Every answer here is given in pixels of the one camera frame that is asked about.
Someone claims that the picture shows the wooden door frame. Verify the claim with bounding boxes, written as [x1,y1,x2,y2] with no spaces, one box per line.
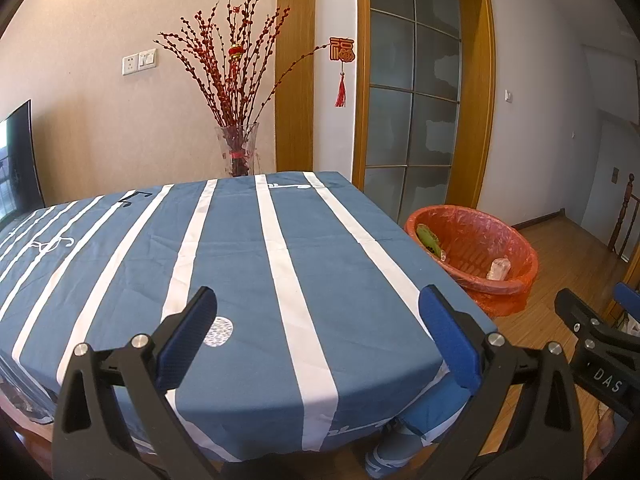
[352,0,496,231]

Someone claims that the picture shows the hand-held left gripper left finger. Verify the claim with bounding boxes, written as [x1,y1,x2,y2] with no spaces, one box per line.
[51,286,236,480]

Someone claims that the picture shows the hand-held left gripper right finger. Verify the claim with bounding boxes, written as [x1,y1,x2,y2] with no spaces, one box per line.
[419,285,587,480]

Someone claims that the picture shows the flat screen television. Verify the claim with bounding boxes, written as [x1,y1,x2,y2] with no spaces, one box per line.
[0,100,47,223]

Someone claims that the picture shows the wooden wall pillar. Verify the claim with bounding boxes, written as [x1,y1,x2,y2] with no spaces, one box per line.
[275,0,317,173]

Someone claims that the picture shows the red tasselled hanging ornament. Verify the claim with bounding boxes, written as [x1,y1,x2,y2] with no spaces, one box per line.
[328,36,356,108]

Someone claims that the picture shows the red plastic bin liner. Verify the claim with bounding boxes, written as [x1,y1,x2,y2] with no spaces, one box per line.
[404,204,540,319]

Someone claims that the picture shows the orange plastic waste basket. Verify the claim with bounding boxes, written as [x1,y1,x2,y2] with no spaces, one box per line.
[404,204,540,318]

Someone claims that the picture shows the person's right hand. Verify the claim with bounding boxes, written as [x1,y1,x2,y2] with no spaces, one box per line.
[597,406,632,466]

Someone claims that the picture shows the clear plastic bag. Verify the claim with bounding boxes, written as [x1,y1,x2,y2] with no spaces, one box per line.
[487,257,512,282]

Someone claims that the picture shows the red berry branches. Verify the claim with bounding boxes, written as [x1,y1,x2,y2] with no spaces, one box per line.
[157,0,333,131]

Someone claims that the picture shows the frosted glass door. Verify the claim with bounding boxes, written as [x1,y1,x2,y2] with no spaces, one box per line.
[364,0,462,226]

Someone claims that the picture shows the blue white striped tablecloth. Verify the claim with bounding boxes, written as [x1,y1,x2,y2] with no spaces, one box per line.
[0,171,498,480]

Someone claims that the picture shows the green plastic bag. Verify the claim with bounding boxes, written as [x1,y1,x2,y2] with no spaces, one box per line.
[417,224,443,256]

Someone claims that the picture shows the wooden stair newel post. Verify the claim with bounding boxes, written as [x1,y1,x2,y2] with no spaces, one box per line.
[607,172,640,261]

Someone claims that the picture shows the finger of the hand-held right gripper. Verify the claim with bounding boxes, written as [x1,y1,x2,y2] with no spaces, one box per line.
[612,281,640,325]
[554,287,640,357]

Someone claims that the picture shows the clear glass vase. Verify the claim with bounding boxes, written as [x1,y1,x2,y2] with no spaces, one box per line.
[215,122,261,177]

